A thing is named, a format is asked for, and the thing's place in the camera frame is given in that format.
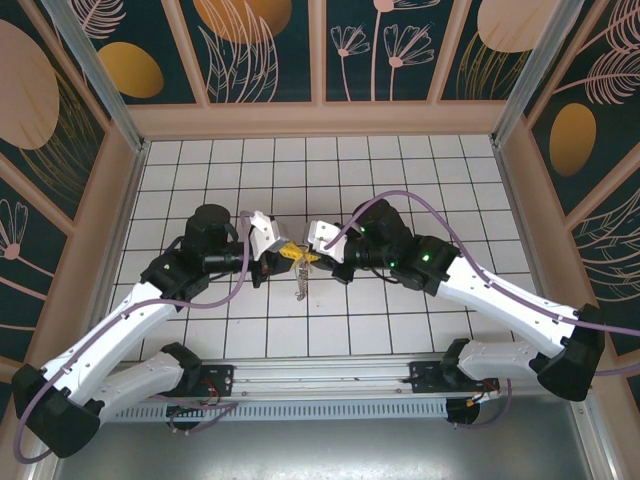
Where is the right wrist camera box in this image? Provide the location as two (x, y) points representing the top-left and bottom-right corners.
(305, 219), (351, 257)

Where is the aluminium frame post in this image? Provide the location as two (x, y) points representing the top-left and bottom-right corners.
(42, 0), (149, 152)
(492, 0), (589, 146)

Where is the beige perforated strap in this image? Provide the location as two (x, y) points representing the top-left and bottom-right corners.
(293, 259), (314, 303)

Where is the slotted grey cable duct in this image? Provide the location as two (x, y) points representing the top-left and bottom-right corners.
(99, 399), (449, 422)

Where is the grey metal sheet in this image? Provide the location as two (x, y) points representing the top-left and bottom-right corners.
(49, 418), (596, 480)

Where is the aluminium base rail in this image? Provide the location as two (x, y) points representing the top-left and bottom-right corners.
(47, 349), (596, 401)

